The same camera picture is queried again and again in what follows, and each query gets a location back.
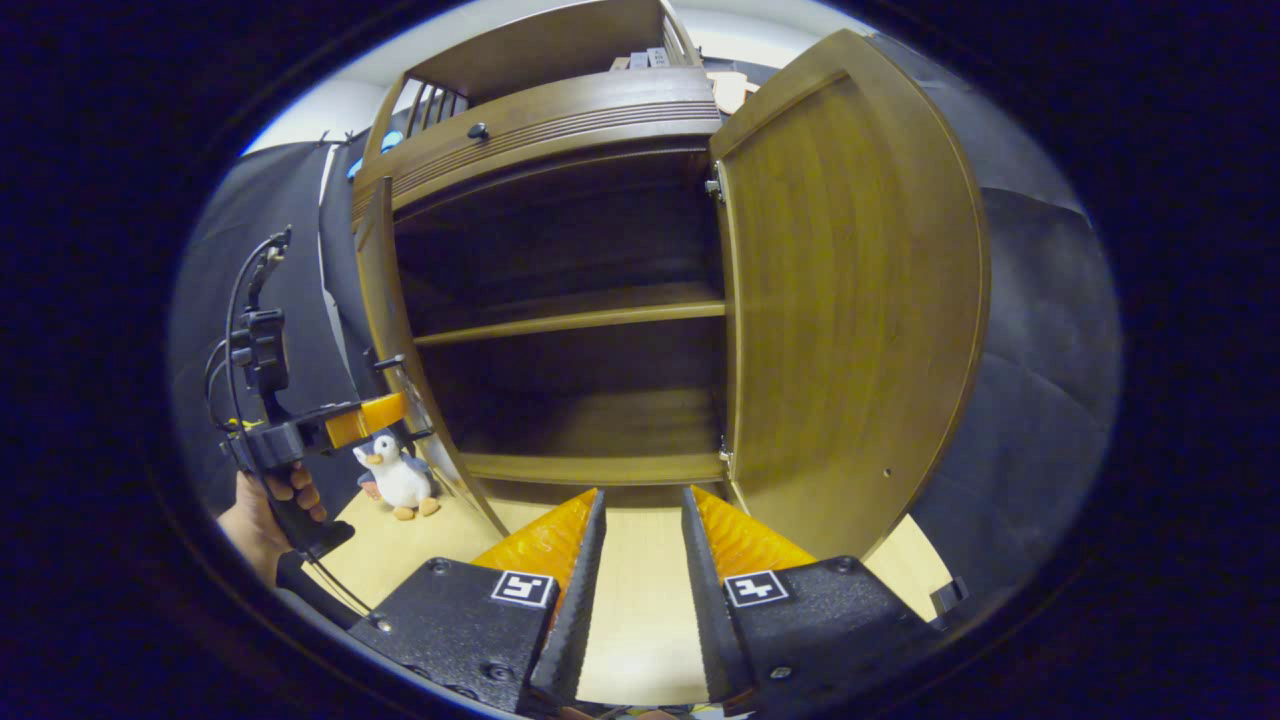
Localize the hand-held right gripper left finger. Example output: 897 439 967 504
348 487 609 719

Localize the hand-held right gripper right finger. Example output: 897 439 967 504
681 485 941 717

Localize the wooden shoe cabinet door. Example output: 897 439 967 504
708 28 993 563
352 178 508 538

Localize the wooden double-door shoe cabinet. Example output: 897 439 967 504
350 0 993 563

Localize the wooden cabinet drawer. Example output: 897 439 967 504
350 66 723 229

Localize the white penguin plush toy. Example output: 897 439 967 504
352 432 441 522

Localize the wooden inner shelf board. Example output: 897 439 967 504
412 283 728 348

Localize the black backdrop cloth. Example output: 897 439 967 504
170 30 1123 641

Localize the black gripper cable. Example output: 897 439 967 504
205 228 293 441
276 550 377 631

